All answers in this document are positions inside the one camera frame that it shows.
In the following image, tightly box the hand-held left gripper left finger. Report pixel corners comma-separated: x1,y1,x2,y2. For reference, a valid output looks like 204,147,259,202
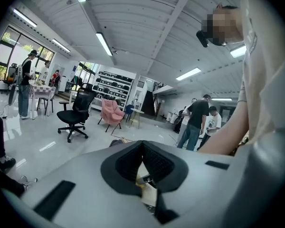
20,140,157,228

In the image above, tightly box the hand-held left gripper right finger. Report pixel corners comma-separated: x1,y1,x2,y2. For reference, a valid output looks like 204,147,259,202
142,140,244,228

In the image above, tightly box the person's right forearm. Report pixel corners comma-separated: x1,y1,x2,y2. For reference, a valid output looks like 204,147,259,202
198,98,250,155

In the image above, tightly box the black mesh office chair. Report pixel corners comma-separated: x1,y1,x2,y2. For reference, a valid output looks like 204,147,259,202
56,83,97,143

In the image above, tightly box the pink padded armchair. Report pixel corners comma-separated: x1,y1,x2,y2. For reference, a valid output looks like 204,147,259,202
97,98,125,133

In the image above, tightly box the blue chair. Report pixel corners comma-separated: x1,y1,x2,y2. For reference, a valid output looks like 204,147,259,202
124,104,135,123

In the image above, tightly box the yellow round side table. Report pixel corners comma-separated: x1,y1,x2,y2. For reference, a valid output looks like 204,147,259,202
130,109,145,129

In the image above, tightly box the white shelf of black cases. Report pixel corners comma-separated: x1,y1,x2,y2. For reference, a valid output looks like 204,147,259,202
91,70,135,111

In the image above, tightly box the black staircase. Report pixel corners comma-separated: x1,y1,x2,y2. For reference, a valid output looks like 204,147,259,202
142,82,174,118

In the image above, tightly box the table with checkered cloth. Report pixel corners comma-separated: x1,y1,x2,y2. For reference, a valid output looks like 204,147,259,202
28,83,57,120

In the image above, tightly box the black floor fan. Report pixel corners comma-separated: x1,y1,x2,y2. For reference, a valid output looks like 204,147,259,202
1,84,21,118

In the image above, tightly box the person's beige t-shirt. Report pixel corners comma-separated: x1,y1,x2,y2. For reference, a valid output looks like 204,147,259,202
237,0,285,144

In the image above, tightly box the black framed window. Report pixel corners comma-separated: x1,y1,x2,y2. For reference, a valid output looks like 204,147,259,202
0,26,55,87

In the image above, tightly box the person's head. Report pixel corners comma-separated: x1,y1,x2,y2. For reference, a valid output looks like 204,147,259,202
200,3,244,47

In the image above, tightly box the black head-worn camera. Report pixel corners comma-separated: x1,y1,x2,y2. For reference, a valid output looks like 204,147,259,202
196,29,209,48

